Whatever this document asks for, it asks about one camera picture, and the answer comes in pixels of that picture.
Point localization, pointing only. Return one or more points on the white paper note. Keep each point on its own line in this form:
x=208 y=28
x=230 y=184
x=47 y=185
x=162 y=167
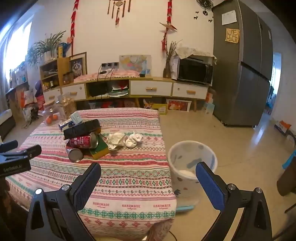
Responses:
x=229 y=18

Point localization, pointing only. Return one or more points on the white wall power strip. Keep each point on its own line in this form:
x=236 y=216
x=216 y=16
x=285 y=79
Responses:
x=110 y=65

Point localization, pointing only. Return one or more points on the black plastic tray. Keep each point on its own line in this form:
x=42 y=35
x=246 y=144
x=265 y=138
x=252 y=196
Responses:
x=81 y=128

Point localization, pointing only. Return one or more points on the black box in cabinet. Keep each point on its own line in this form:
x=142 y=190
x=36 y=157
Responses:
x=98 y=89

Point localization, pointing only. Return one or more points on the grey refrigerator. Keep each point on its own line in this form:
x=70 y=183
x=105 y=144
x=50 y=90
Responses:
x=238 y=69

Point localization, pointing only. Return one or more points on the glass jar with wooden lid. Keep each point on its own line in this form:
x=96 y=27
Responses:
x=49 y=110

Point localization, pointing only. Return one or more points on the dark sofa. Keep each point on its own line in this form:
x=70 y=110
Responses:
x=7 y=122

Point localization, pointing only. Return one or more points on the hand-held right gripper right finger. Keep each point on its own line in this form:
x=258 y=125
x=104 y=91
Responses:
x=210 y=187

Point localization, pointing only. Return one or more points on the framed red picture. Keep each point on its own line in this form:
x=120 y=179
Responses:
x=178 y=105

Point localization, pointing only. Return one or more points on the yellow cardboard box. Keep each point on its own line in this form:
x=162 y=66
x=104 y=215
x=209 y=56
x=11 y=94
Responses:
x=157 y=109

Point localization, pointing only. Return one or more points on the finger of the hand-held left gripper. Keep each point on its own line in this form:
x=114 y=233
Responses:
x=10 y=145
x=30 y=151

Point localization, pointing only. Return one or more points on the small orange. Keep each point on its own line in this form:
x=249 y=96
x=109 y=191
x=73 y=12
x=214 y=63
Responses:
x=49 y=120
x=55 y=117

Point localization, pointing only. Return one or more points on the light blue flat board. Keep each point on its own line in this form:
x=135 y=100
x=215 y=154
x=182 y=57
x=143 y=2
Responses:
x=185 y=208

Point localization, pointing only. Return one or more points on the map picture board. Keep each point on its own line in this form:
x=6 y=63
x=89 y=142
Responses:
x=135 y=63

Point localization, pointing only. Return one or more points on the black microwave oven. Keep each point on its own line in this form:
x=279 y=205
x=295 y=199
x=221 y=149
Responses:
x=194 y=71

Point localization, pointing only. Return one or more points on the blue white carton box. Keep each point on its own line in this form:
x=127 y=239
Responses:
x=64 y=125

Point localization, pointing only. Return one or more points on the wooden open shelf unit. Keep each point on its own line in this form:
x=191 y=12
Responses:
x=61 y=67

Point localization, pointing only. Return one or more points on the vase with dry twigs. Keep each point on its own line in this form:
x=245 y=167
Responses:
x=167 y=67

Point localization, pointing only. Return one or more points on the silver drink can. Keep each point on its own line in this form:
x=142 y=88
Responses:
x=75 y=155

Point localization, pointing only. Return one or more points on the small blue drink carton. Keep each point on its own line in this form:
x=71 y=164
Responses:
x=76 y=117

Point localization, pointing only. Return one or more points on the red tassel wall ornament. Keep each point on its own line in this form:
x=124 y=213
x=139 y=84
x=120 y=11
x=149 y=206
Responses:
x=118 y=9

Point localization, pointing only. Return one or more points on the crumpled white tissue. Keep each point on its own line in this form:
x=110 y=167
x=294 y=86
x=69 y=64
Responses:
x=133 y=140

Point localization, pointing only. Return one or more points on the green potted plant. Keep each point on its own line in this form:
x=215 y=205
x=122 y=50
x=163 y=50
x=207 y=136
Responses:
x=45 y=47

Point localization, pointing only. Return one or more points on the black wall fan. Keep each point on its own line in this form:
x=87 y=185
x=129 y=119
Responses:
x=204 y=5

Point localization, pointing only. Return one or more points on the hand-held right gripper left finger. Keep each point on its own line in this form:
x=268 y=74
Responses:
x=87 y=185

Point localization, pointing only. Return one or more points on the yellow green snack packet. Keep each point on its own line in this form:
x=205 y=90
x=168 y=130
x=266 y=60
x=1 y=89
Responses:
x=99 y=149

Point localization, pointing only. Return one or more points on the framed cat picture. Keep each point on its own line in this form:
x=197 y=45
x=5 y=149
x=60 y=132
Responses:
x=77 y=66

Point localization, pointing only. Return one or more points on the clear plastic jar of nuts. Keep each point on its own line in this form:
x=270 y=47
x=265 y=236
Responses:
x=68 y=106

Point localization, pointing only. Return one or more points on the floral cloth cover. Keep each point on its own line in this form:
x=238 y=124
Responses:
x=192 y=52

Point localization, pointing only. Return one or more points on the crumpled beige paper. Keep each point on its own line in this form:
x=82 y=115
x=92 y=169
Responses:
x=115 y=140

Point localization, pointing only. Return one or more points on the striped patterned tablecloth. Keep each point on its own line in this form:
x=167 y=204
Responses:
x=129 y=176

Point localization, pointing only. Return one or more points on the red drink can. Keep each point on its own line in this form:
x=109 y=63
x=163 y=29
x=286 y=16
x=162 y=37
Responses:
x=81 y=141

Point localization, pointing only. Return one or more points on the wooden white drawer cabinet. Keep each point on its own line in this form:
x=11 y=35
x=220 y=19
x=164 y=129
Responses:
x=150 y=89

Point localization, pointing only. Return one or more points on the stack of papers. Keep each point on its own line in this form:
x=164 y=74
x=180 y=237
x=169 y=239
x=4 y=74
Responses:
x=119 y=90

